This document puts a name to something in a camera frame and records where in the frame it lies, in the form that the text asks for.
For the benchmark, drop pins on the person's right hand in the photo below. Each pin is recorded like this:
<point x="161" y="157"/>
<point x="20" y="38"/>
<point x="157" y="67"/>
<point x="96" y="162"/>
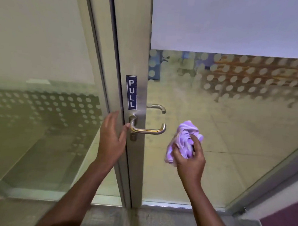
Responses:
<point x="191" y="168"/>

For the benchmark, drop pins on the grey metal door frame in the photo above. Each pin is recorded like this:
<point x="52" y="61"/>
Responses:
<point x="272" y="178"/>

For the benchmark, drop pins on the person's right forearm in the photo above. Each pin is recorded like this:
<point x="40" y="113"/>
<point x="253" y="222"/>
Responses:
<point x="207" y="212"/>

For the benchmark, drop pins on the person's left forearm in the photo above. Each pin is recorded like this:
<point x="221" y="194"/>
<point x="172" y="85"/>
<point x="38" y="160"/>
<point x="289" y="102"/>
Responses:
<point x="79" y="195"/>

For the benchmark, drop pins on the person's left hand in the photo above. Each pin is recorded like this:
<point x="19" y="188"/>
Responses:
<point x="108" y="142"/>

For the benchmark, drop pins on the person's right thumb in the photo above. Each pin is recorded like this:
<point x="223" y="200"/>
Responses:
<point x="178" y="150"/>

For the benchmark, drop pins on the fixed glass side panel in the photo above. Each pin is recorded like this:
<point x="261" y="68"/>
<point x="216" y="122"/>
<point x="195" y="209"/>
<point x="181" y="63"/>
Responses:
<point x="42" y="61"/>

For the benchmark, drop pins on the person's left thumb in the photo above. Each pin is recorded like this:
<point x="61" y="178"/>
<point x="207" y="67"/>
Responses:
<point x="125" y="132"/>

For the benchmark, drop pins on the purple cleaning cloth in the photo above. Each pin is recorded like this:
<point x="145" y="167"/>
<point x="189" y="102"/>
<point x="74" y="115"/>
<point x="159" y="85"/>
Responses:
<point x="182" y="138"/>

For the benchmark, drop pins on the brass door lock cylinder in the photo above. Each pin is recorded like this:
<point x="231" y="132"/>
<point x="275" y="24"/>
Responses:
<point x="133" y="137"/>

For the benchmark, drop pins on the metal framed glass door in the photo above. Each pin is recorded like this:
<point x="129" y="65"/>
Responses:
<point x="137" y="41"/>

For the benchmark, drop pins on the blue door sign sticker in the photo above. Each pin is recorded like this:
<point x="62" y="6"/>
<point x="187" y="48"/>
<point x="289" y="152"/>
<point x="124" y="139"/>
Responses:
<point x="131" y="93"/>

